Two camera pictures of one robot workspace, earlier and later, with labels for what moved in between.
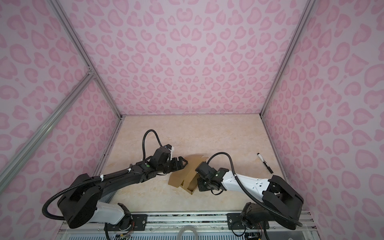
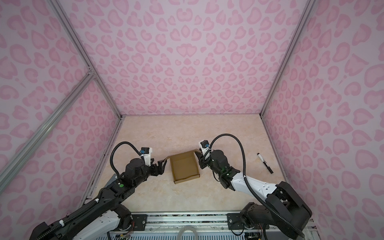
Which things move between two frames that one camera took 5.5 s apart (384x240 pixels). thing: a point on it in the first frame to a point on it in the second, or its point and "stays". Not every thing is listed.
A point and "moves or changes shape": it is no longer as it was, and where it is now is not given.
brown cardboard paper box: (187, 178) moves or changes shape
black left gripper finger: (177, 165) to (164, 165)
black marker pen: (265, 162) stays
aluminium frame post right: (307, 8) stays
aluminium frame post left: (80, 50) stays
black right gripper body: (204, 185) to (209, 163)
